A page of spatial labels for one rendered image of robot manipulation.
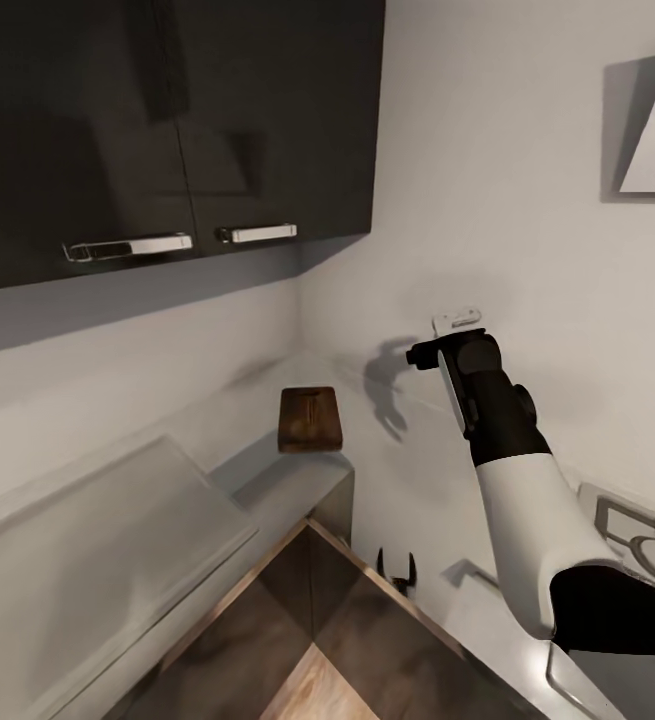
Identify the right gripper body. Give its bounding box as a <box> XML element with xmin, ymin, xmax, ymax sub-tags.
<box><xmin>412</xmin><ymin>336</ymin><xmax>446</xmax><ymax>371</ymax></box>

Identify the cutting board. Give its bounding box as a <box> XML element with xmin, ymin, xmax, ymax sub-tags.
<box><xmin>278</xmin><ymin>387</ymin><xmax>343</xmax><ymax>449</ymax></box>

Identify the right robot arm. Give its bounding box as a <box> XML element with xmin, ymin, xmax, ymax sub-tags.
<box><xmin>406</xmin><ymin>308</ymin><xmax>655</xmax><ymax>720</ymax></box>

